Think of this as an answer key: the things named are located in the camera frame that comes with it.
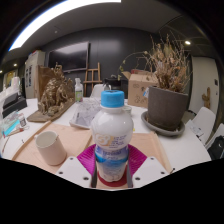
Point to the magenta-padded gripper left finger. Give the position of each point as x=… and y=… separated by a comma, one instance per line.
x=73, y=171

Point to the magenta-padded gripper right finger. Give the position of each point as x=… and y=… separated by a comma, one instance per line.
x=148, y=171

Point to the blue-capped plastic drink bottle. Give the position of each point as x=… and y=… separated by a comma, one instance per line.
x=111, y=133

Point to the white ceramic mug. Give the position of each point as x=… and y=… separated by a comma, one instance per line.
x=51, y=150

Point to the grey round plant saucer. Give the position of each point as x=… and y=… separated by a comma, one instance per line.
x=163, y=131

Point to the small white cup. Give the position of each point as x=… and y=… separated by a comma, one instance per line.
x=127, y=109

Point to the dry plant in grey pot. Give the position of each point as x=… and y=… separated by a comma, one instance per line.
x=166, y=106

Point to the small glass jar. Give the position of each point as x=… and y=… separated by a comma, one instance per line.
x=22, y=120

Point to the black backpack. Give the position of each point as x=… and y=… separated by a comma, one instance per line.
x=217, y=148

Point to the white chair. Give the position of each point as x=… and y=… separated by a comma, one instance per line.
x=215, y=131
x=97, y=90
x=205, y=120

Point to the colourful painted picture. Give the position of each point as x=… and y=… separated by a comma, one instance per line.
x=11, y=125

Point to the green-labelled spray bottle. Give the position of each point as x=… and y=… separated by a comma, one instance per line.
x=78, y=93

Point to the golden sculpture on wooden base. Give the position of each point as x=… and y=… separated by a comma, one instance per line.
x=55, y=93

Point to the brown cardboard box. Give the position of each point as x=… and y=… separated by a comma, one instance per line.
x=136, y=88

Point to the black flat boxes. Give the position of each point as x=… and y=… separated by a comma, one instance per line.
x=13, y=104

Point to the wooden figure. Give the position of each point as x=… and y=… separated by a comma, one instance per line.
x=206, y=98

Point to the wooden easel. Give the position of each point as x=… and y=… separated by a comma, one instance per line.
x=92, y=80

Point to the white cabinet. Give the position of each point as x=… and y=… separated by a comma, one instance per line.
x=35, y=71

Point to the long ceiling light strip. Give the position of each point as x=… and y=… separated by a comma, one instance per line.
x=46, y=16

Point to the black wall screen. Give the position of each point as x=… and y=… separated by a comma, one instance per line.
x=68, y=56

